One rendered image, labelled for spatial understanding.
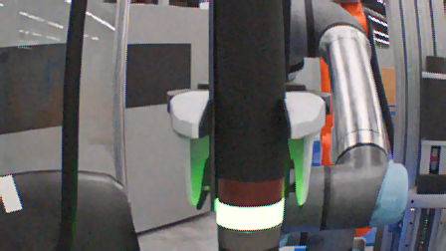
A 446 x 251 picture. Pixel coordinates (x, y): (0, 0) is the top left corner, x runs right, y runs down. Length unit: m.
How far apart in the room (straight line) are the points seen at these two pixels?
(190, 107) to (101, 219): 0.16
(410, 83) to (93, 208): 0.88
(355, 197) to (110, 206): 0.26
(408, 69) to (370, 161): 0.61
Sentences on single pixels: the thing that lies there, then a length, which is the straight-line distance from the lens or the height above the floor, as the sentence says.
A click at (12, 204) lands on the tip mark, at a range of 0.36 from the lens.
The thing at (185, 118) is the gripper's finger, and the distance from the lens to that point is 0.23.
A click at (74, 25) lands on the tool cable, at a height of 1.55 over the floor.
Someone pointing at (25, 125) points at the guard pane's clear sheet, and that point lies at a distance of 1.21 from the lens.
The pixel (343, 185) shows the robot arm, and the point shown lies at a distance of 0.51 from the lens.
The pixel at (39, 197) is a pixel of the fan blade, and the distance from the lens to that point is 0.37.
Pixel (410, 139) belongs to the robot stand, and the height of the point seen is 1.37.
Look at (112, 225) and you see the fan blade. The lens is 0.37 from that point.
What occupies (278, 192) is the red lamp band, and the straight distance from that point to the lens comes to 0.25.
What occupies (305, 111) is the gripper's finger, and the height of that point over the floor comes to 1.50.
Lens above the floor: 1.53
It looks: 7 degrees down
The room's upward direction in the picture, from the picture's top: straight up
